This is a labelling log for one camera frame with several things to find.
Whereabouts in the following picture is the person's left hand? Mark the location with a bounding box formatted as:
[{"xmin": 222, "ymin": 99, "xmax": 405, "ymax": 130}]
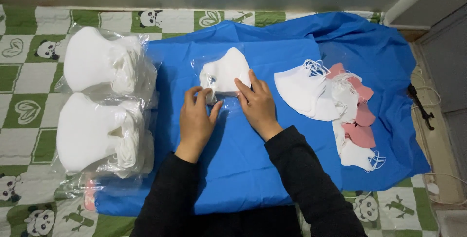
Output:
[{"xmin": 175, "ymin": 85, "xmax": 224, "ymax": 163}]

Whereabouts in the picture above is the person's right hand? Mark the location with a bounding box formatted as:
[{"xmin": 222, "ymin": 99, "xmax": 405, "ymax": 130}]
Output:
[{"xmin": 234, "ymin": 69, "xmax": 284, "ymax": 141}]

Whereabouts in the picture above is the clear bag of white masks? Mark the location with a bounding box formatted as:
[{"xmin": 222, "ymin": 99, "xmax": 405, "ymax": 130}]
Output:
[{"xmin": 191, "ymin": 46, "xmax": 253, "ymax": 107}]

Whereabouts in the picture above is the pile of loose white masks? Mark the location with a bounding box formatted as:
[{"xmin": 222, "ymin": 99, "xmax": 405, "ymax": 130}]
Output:
[{"xmin": 274, "ymin": 59, "xmax": 386, "ymax": 173}]

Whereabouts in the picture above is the blue plastic cloth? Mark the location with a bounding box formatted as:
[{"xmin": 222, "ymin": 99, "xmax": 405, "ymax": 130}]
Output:
[{"xmin": 94, "ymin": 11, "xmax": 431, "ymax": 216}]

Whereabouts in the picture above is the stack of flat clear bags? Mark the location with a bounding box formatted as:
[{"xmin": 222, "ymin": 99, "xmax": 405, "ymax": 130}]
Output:
[{"xmin": 54, "ymin": 173, "xmax": 147, "ymax": 203}]

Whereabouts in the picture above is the large bagged white mask stack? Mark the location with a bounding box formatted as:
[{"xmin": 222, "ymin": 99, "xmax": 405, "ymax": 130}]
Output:
[
  {"xmin": 55, "ymin": 23, "xmax": 160, "ymax": 100},
  {"xmin": 51, "ymin": 92, "xmax": 158, "ymax": 180}
]

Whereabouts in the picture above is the person's black top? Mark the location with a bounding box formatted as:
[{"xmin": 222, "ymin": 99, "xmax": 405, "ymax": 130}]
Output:
[{"xmin": 190, "ymin": 204, "xmax": 304, "ymax": 237}]

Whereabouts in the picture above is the pink mask packet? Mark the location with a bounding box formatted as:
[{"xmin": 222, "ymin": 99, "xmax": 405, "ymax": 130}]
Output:
[{"xmin": 84, "ymin": 179, "xmax": 97, "ymax": 211}]

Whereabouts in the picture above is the black mini tripod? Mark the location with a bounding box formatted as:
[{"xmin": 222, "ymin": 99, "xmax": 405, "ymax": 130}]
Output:
[{"xmin": 407, "ymin": 83, "xmax": 435, "ymax": 131}]

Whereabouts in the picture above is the green checked panda bedsheet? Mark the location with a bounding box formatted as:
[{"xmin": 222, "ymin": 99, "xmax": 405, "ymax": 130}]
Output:
[{"xmin": 0, "ymin": 5, "xmax": 439, "ymax": 237}]

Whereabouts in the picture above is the white cable with plug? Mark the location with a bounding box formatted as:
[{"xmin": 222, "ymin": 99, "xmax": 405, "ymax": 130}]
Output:
[{"xmin": 423, "ymin": 172, "xmax": 467, "ymax": 206}]

